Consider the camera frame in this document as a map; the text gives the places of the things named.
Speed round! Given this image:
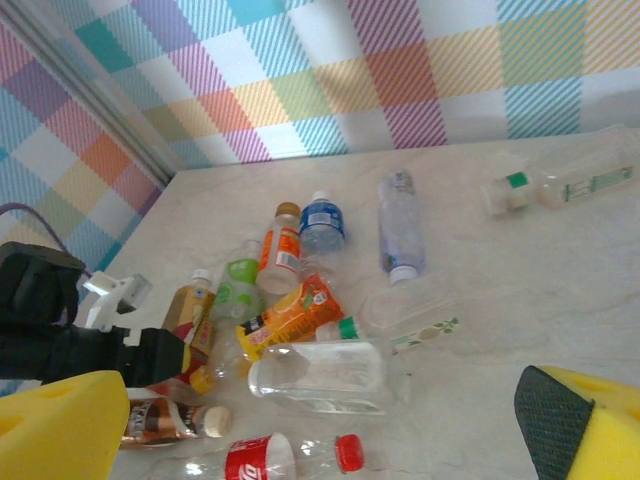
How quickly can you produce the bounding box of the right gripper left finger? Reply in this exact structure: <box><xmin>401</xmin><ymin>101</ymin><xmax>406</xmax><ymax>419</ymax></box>
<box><xmin>0</xmin><ymin>369</ymin><xmax>131</xmax><ymax>480</ymax></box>

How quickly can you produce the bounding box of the green label clear bottle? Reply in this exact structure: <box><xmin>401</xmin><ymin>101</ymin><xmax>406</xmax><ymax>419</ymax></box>
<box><xmin>208</xmin><ymin>239</ymin><xmax>267</xmax><ymax>331</ymax></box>

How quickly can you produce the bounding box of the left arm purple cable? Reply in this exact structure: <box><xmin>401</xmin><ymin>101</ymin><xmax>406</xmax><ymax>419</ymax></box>
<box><xmin>0</xmin><ymin>202</ymin><xmax>69</xmax><ymax>251</ymax></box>

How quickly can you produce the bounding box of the clear bluish water bottle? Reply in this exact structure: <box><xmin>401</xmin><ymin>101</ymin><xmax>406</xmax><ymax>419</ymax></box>
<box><xmin>376</xmin><ymin>169</ymin><xmax>430</xmax><ymax>286</ymax></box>

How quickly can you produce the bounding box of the cola bottle red label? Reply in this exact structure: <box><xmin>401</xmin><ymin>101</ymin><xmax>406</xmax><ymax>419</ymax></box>
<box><xmin>149</xmin><ymin>432</ymin><xmax>367</xmax><ymax>480</ymax></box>

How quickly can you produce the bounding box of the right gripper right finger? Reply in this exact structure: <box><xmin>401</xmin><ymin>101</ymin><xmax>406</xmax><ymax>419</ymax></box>
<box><xmin>514</xmin><ymin>364</ymin><xmax>640</xmax><ymax>480</ymax></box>

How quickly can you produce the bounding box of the small clear bottle green band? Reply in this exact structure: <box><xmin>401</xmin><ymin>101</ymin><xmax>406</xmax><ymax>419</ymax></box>
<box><xmin>481</xmin><ymin>124</ymin><xmax>640</xmax><ymax>217</ymax></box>

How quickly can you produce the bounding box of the aluminium corner post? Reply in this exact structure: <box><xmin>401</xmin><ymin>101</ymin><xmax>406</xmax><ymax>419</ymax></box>
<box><xmin>0</xmin><ymin>0</ymin><xmax>177</xmax><ymax>187</ymax></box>

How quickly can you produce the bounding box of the large clear bottle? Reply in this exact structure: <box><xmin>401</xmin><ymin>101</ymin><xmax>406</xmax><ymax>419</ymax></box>
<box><xmin>247</xmin><ymin>337</ymin><xmax>399</xmax><ymax>417</ymax></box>

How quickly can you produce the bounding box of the blue label water bottle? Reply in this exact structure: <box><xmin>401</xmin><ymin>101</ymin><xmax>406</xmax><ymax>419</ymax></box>
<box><xmin>298</xmin><ymin>189</ymin><xmax>350</xmax><ymax>281</ymax></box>

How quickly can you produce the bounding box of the clear bottle green neck ring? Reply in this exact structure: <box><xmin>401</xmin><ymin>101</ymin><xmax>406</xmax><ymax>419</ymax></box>
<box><xmin>314</xmin><ymin>277</ymin><xmax>461</xmax><ymax>354</ymax></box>

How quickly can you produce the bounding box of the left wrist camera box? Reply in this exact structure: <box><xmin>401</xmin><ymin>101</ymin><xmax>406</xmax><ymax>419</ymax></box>
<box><xmin>79</xmin><ymin>271</ymin><xmax>154</xmax><ymax>334</ymax></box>

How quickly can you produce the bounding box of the brown tea bottle white cap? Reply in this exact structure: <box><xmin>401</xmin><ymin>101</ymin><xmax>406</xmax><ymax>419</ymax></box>
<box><xmin>160</xmin><ymin>268</ymin><xmax>220</xmax><ymax>369</ymax></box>

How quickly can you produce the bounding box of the orange label brown cap bottle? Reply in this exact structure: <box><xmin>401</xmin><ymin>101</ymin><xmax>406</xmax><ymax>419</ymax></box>
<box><xmin>254</xmin><ymin>201</ymin><xmax>305</xmax><ymax>296</ymax></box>

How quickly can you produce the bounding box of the brown coffee bottle cream cap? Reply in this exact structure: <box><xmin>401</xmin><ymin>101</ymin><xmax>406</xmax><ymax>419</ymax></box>
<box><xmin>118</xmin><ymin>387</ymin><xmax>235</xmax><ymax>450</ymax></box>

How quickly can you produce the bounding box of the orange juice bottle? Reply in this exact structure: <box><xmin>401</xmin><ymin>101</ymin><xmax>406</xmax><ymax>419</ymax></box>
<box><xmin>234</xmin><ymin>273</ymin><xmax>347</xmax><ymax>364</ymax></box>

